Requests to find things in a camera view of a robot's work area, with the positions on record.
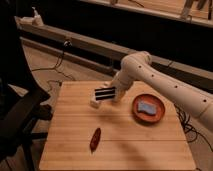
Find black cable right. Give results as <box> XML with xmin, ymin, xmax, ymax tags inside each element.
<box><xmin>173</xmin><ymin>102</ymin><xmax>213</xmax><ymax>153</ymax></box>

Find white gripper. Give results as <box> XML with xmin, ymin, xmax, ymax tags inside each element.
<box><xmin>110</xmin><ymin>71</ymin><xmax>134</xmax><ymax>102</ymax></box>

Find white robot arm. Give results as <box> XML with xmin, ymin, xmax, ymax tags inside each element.
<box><xmin>111</xmin><ymin>51</ymin><xmax>213</xmax><ymax>131</ymax></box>

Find black floor cable left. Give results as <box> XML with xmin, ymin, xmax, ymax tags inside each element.
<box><xmin>31</xmin><ymin>39</ymin><xmax>76</xmax><ymax>94</ymax></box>

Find black striped eraser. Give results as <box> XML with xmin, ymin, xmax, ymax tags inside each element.
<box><xmin>95</xmin><ymin>87</ymin><xmax>115</xmax><ymax>100</ymax></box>

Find black office chair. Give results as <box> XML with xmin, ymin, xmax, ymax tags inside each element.
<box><xmin>0</xmin><ymin>0</ymin><xmax>52</xmax><ymax>171</ymax></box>

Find white pump dispenser bottle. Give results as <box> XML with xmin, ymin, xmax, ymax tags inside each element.
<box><xmin>33</xmin><ymin>7</ymin><xmax>44</xmax><ymax>26</ymax></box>

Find red sausage toy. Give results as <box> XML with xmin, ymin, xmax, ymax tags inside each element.
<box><xmin>90</xmin><ymin>128</ymin><xmax>101</xmax><ymax>151</ymax></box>

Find blue sponge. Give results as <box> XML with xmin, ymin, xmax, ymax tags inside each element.
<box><xmin>138</xmin><ymin>101</ymin><xmax>156</xmax><ymax>115</ymax></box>

